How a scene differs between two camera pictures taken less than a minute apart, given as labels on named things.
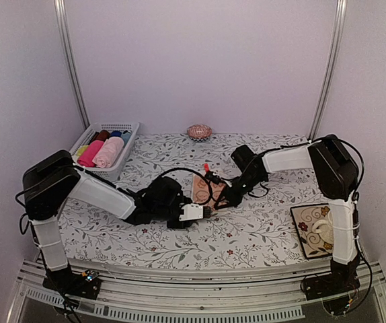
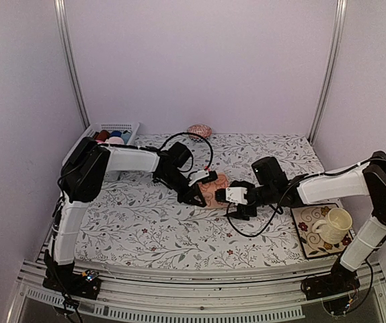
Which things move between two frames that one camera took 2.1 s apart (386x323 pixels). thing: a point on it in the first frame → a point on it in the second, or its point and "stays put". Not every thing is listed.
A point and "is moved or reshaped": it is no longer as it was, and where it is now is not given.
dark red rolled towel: [103, 135] stays put
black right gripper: [235, 200] → [243, 213]
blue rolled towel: [116, 133] stays put
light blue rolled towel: [126, 136] stays put
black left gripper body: [163, 213] → [171, 180]
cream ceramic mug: [325, 227] stays put
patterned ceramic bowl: [199, 132] stays put
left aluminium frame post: [62, 17] stays put
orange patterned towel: [201, 190] is moved or reshaped
